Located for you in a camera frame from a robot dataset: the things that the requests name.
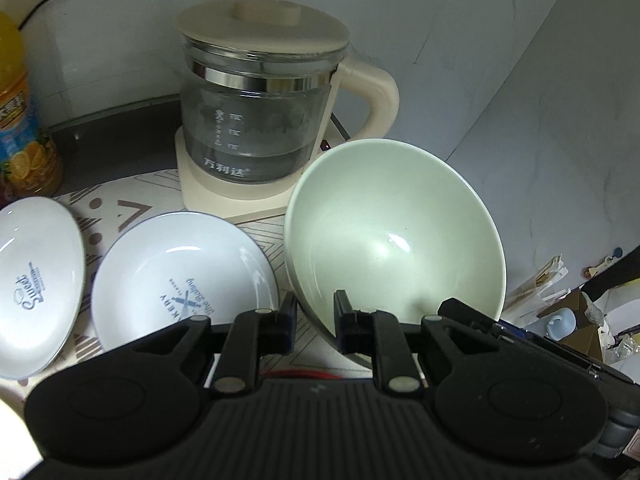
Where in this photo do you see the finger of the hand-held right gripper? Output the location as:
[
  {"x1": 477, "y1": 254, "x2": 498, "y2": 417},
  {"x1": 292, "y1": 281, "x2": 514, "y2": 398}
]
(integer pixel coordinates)
[{"x1": 439, "y1": 298, "x2": 640, "y2": 387}]

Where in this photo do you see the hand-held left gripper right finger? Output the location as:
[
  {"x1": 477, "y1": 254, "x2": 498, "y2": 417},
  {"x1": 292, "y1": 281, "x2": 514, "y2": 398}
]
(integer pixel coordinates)
[{"x1": 332, "y1": 289, "x2": 501, "y2": 393}]

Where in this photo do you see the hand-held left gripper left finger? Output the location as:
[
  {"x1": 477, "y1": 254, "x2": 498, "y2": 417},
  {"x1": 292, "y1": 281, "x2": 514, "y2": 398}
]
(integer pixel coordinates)
[{"x1": 122, "y1": 290, "x2": 299, "y2": 393}]

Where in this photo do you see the pale green bowl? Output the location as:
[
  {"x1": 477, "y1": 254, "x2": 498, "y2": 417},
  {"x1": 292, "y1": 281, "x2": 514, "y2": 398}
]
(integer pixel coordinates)
[{"x1": 283, "y1": 138, "x2": 507, "y2": 371}]

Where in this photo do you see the white plate with crossed print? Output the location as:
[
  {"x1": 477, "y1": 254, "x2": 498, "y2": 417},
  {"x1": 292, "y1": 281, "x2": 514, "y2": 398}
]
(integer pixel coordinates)
[{"x1": 91, "y1": 211, "x2": 281, "y2": 356}]

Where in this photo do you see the white plate with script print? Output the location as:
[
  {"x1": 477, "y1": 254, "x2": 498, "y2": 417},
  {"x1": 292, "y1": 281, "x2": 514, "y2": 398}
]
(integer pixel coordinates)
[{"x1": 0, "y1": 196, "x2": 87, "y2": 380}]

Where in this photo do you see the pale blue bottle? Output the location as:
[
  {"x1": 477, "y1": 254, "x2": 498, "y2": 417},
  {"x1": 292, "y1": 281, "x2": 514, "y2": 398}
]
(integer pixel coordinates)
[{"x1": 547, "y1": 307, "x2": 577, "y2": 342}]

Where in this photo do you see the stack of papers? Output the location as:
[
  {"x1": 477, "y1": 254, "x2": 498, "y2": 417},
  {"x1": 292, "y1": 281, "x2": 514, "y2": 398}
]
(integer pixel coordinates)
[{"x1": 505, "y1": 255, "x2": 572, "y2": 322}]

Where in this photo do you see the brown cardboard box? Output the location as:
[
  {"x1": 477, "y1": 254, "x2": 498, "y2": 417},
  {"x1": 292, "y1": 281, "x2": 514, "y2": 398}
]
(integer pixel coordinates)
[{"x1": 537, "y1": 287, "x2": 608, "y2": 358}]

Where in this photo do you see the cream kettle base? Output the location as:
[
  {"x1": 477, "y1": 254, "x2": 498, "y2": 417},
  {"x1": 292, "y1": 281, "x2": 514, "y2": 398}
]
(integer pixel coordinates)
[{"x1": 174, "y1": 125, "x2": 361, "y2": 223}]

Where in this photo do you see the patterned table mat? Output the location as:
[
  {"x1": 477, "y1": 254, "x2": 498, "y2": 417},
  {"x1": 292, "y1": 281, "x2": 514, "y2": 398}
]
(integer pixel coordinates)
[{"x1": 0, "y1": 162, "x2": 321, "y2": 396}]

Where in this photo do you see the glass kettle with cream lid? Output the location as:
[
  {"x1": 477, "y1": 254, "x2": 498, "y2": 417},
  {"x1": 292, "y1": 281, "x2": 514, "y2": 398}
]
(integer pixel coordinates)
[{"x1": 175, "y1": 0, "x2": 401, "y2": 186}]

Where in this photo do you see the black raised ledge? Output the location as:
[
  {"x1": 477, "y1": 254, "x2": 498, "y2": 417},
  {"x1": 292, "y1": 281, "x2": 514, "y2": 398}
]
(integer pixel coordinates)
[{"x1": 45, "y1": 97, "x2": 183, "y2": 196}]

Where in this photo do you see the orange juice bottle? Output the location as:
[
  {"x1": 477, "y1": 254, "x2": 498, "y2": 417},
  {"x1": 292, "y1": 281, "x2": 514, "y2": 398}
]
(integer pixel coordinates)
[{"x1": 0, "y1": 10, "x2": 63, "y2": 203}]

